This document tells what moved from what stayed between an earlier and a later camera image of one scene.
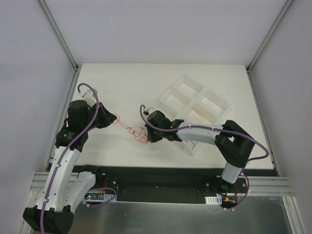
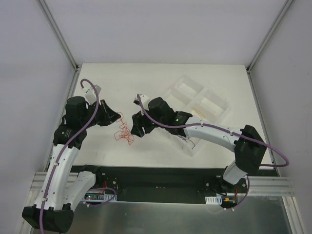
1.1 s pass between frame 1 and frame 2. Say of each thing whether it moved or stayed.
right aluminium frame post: stayed
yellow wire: stayed
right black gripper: moved
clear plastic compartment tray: stayed
